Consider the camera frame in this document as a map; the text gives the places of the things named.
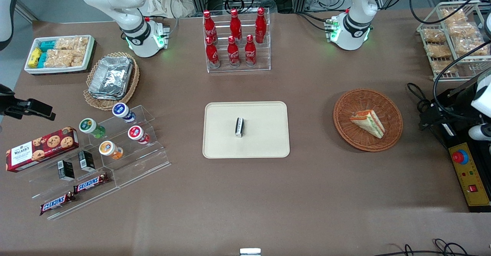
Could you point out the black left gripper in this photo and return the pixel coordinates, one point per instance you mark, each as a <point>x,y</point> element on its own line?
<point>457,103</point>

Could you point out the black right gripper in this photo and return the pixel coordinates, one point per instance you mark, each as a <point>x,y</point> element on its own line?
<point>8,105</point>

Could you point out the plastic triangle sandwich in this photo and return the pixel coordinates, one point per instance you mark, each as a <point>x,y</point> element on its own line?
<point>368,122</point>

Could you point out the white rectangular snack tray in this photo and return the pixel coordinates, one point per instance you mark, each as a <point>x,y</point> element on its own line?
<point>57,70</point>

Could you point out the light wicker basket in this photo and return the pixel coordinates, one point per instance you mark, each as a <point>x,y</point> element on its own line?
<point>92,100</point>

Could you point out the brown wicker basket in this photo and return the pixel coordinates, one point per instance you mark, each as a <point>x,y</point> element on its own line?
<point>345,125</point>

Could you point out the beige plastic tray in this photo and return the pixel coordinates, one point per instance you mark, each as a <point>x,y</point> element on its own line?
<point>264,133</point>

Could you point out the red tartan cookie box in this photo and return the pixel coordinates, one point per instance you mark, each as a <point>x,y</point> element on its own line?
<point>42,150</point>

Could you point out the teal snack pack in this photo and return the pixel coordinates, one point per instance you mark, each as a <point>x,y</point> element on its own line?
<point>42,59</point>
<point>48,45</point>

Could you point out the clear cracker snack pack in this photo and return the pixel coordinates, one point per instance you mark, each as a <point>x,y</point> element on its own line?
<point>472,47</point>
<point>464,29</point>
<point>441,67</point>
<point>452,15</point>
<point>434,35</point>
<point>58,58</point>
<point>63,43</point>
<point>439,51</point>
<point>81,42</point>
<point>78,58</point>

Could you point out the yellow snack pack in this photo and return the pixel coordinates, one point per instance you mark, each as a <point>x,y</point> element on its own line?
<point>34,57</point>

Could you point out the green lid gum jar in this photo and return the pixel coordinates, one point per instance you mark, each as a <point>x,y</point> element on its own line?
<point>88,126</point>

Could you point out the small black carton box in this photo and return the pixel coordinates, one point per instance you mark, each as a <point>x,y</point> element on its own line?
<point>66,170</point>
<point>239,127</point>
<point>86,161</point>

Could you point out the yellow emergency stop panel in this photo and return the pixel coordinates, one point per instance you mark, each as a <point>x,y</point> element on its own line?
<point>470,179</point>

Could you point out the silver foil pack stack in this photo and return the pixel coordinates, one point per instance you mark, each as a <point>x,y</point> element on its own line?
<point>111,77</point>

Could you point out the orange lid gum jar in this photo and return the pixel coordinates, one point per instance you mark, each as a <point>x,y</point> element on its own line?
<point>107,148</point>

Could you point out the blue lid gum jar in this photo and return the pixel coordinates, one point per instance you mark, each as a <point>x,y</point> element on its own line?
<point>121,111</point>

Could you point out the snickers chocolate bar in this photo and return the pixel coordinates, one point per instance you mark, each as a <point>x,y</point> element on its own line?
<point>91,183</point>
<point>55,204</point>

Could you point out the red lid gum jar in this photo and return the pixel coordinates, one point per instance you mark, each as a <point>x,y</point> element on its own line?
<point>135,132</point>

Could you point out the clear acrylic step display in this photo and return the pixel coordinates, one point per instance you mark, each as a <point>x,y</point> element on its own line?
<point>142,164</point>

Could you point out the crumpled beige cloth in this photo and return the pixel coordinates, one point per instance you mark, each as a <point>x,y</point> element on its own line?
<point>161,2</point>

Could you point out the clear acrylic bottle rack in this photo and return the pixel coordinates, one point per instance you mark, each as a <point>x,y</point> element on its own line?
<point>264,56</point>

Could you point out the red cola bottle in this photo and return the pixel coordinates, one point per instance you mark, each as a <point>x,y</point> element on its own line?
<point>212,54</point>
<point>250,54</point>
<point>260,25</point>
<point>235,23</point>
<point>233,54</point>
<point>210,27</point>

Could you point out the small white grey device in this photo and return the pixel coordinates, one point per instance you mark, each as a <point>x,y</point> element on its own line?
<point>250,252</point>

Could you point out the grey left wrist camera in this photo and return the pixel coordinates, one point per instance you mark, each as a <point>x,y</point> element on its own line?
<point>479,133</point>

